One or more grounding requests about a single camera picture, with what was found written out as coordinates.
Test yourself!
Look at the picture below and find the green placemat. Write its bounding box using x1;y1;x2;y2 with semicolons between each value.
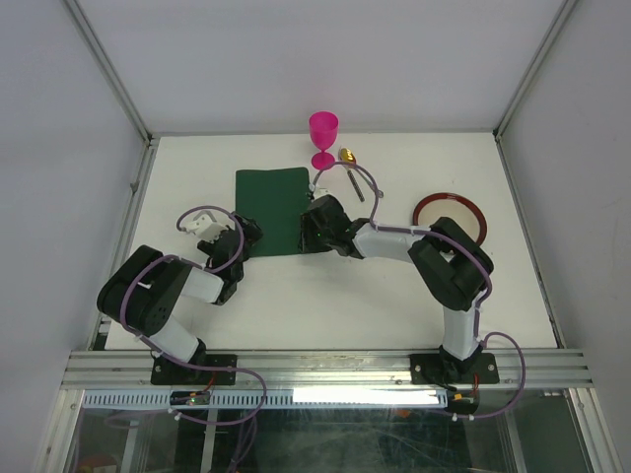
235;168;310;257

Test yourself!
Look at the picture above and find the red rimmed cream plate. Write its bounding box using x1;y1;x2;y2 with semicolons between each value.
412;192;488;245

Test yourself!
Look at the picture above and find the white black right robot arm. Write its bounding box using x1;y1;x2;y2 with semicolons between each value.
299;194;494;381

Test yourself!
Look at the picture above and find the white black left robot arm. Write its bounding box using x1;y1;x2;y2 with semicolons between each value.
97;206;263;383

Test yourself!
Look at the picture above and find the gold bowl spoon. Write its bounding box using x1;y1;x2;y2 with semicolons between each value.
338;148;365;202

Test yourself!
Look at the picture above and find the pink plastic goblet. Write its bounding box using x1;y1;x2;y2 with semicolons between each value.
309;110;339;170

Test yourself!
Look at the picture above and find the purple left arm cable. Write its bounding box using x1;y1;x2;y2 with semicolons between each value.
98;205;270;473

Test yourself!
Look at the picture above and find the aluminium left frame post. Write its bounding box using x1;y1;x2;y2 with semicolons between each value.
61;0;159;149

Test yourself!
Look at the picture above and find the aluminium frame post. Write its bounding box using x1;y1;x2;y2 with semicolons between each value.
61;0;159;149
492;0;581;142

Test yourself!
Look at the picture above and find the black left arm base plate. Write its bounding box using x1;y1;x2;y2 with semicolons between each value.
150;354;238;386

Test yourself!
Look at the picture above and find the aluminium front rail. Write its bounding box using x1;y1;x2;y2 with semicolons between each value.
61;349;594;390

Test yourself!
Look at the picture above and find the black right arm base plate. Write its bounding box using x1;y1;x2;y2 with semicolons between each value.
409;352;500;387

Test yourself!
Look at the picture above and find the white slotted cable duct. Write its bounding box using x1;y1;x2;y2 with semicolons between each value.
83;387;448;410

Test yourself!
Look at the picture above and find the aluminium right frame post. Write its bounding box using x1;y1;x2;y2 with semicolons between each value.
492;0;581;142

